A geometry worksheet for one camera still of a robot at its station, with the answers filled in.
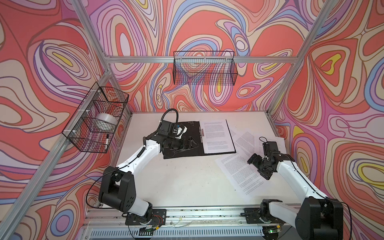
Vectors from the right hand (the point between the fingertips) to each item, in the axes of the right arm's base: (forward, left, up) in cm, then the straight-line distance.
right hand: (254, 170), depth 84 cm
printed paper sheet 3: (+9, 0, +18) cm, 21 cm away
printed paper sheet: (+28, +18, -5) cm, 33 cm away
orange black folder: (+35, +34, -4) cm, 49 cm away
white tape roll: (+14, +76, +30) cm, 83 cm away
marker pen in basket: (+8, +77, +23) cm, 81 cm away
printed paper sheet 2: (0, +5, -5) cm, 7 cm away
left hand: (+9, +34, +14) cm, 38 cm away
